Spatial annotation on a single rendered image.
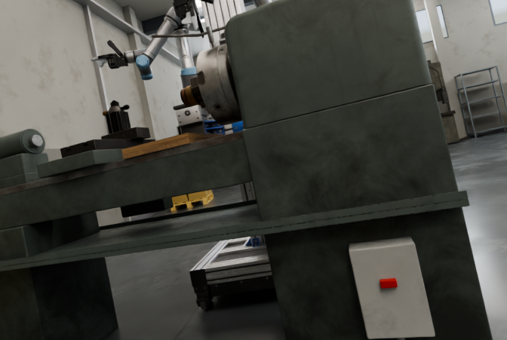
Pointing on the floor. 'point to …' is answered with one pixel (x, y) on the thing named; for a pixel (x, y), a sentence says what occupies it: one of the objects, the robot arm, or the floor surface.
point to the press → (444, 103)
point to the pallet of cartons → (192, 199)
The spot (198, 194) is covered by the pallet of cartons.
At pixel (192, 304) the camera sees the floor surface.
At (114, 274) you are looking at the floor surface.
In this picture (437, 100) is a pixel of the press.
